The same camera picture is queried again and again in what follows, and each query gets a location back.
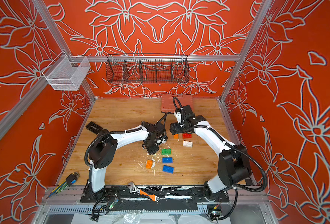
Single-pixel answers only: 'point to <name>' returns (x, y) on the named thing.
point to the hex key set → (70, 179)
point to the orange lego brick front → (149, 164)
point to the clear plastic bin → (66, 73)
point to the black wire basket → (147, 68)
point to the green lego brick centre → (166, 151)
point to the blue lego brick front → (168, 169)
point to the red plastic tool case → (167, 105)
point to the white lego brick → (187, 143)
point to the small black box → (93, 128)
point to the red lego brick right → (186, 136)
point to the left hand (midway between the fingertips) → (153, 148)
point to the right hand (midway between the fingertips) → (175, 126)
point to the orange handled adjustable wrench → (134, 189)
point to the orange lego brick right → (175, 136)
